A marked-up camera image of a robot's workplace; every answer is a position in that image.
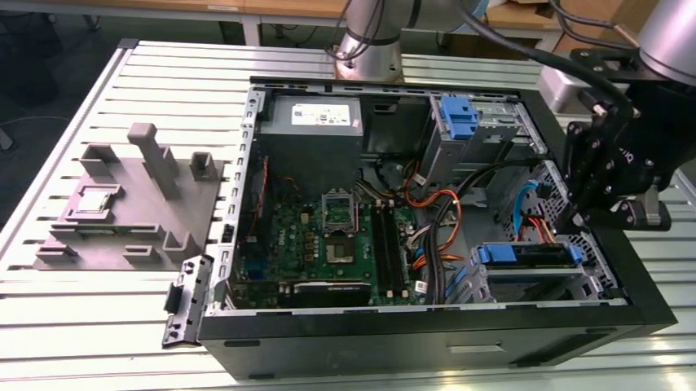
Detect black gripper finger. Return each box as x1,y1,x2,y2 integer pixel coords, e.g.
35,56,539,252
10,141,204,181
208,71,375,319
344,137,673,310
558,105,635,235

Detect orange red power wire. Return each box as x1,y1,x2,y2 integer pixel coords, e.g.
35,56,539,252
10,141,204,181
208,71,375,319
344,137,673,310
518,214,562,248

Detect hard disk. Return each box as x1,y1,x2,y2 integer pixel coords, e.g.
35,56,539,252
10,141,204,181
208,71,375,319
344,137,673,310
444,242,584,305

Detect metal disk bay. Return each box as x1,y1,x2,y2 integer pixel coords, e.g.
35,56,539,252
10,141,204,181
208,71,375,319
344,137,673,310
471,240,622,305

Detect metal drive cage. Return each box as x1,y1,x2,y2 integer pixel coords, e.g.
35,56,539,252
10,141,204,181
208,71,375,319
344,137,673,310
421,93,548,191

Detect blue drive latch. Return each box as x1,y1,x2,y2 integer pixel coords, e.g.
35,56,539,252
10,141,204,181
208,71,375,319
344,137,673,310
442,96,480,140

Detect brown wooden cabinet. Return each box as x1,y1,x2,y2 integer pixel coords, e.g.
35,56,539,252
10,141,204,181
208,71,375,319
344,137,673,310
584,0,663,54

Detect black RAM slot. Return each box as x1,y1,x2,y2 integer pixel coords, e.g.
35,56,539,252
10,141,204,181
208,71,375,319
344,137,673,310
384,198,413,298
371,198,396,298

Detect metal socket cover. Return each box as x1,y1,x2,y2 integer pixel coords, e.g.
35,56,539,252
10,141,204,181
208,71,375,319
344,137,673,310
321,189,361,237

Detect grey power supply unit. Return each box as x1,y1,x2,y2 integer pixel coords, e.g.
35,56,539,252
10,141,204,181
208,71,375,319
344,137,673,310
254,95,365,195

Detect CPU socket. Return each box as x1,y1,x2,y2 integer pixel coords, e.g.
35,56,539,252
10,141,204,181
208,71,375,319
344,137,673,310
325,235,360,266

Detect black graphics card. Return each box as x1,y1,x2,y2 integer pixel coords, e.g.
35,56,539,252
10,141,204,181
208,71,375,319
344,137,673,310
276,279,375,310

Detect green motherboard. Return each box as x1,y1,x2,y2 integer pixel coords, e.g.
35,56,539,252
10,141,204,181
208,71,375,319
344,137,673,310
233,191,431,310

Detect black PC case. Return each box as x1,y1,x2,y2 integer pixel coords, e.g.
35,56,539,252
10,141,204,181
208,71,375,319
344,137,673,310
197,75,681,382

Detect blue expansion slot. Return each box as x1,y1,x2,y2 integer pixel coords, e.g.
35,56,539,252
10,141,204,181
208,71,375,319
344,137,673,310
245,260,269,283

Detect grey parts rack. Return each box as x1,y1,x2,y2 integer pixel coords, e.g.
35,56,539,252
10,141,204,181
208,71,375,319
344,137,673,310
33,121,226,273

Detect green RAM stick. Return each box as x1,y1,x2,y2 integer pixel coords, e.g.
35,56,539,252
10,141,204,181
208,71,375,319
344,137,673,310
70,226,144,238

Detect blue data wire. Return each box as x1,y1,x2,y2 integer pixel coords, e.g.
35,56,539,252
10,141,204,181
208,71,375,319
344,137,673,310
511,178,552,242

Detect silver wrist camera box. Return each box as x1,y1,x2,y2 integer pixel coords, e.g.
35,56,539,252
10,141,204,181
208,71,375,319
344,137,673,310
538,64,600,121

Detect orange red wire loop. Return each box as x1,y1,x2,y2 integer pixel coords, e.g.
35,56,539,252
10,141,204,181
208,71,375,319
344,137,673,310
405,156,467,261

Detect orange flat wire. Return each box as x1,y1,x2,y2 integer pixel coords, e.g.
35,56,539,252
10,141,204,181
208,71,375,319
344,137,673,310
412,253,466,272

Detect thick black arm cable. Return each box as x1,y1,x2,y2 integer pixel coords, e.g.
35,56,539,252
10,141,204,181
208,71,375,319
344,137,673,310
455,0,643,120

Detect black cable bundle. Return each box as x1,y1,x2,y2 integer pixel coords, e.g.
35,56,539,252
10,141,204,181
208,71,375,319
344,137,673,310
423,158,546,305

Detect wooden desk white frame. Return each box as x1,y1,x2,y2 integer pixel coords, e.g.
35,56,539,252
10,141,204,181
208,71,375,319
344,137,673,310
54,0,576,63

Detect thin red wire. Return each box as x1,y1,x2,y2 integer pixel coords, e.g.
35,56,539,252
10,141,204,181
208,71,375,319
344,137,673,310
245,156,272,241

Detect metal card retainer bracket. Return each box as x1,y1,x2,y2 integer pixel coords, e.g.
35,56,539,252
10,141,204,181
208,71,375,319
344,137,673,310
161,254,217,350

